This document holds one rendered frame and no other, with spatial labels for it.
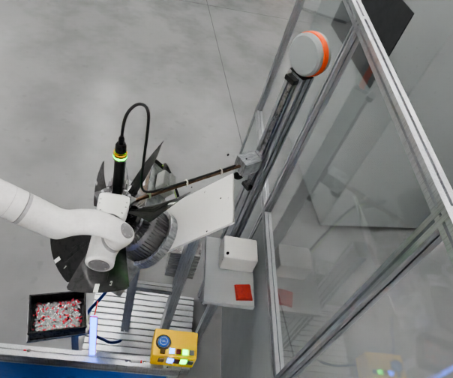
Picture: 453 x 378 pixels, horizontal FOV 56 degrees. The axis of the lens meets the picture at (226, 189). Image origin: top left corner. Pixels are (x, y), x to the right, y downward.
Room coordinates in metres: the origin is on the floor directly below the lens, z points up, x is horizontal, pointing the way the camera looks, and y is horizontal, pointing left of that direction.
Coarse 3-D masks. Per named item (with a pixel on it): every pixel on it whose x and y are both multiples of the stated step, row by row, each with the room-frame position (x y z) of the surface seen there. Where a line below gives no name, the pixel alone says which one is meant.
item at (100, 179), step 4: (100, 168) 1.28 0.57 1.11; (100, 172) 1.25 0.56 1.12; (100, 176) 1.23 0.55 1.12; (100, 180) 1.22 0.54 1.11; (104, 180) 1.18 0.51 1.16; (96, 184) 1.24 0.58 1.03; (100, 184) 1.20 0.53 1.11; (104, 184) 1.16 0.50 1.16; (96, 188) 1.23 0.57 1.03; (100, 188) 1.18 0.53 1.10; (96, 200) 1.20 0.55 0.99; (96, 204) 1.19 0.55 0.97
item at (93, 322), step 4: (92, 320) 0.59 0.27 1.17; (96, 320) 0.59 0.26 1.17; (92, 324) 0.59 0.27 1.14; (96, 324) 0.59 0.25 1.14; (92, 328) 0.59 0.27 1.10; (96, 328) 0.59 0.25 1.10; (92, 332) 0.59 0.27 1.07; (92, 336) 0.59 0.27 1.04; (92, 340) 0.59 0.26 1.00; (92, 344) 0.59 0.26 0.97; (92, 348) 0.59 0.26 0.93; (92, 352) 0.59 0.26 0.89
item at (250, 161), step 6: (240, 156) 1.39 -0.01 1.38; (246, 156) 1.40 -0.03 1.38; (252, 156) 1.41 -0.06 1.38; (258, 156) 1.43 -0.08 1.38; (240, 162) 1.37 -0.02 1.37; (246, 162) 1.36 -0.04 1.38; (252, 162) 1.38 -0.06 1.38; (258, 162) 1.39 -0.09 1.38; (240, 168) 1.36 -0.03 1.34; (246, 168) 1.35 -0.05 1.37; (252, 168) 1.38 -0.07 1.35; (258, 168) 1.41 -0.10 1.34; (240, 174) 1.35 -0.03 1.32; (246, 174) 1.36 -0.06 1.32
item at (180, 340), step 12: (156, 336) 0.65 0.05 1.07; (168, 336) 0.67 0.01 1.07; (180, 336) 0.68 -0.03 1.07; (192, 336) 0.70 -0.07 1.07; (156, 348) 0.61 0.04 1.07; (168, 348) 0.63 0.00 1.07; (180, 348) 0.64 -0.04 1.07; (192, 348) 0.66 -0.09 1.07; (156, 360) 0.59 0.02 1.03; (180, 360) 0.61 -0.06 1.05; (192, 360) 0.62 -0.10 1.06
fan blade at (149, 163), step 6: (156, 150) 1.24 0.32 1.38; (150, 156) 1.20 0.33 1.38; (156, 156) 1.32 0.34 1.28; (150, 162) 1.24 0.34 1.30; (144, 168) 1.19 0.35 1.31; (150, 168) 1.27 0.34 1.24; (138, 174) 1.15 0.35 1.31; (144, 174) 1.21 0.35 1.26; (138, 180) 1.16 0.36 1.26; (144, 180) 1.22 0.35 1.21; (138, 186) 1.16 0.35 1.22
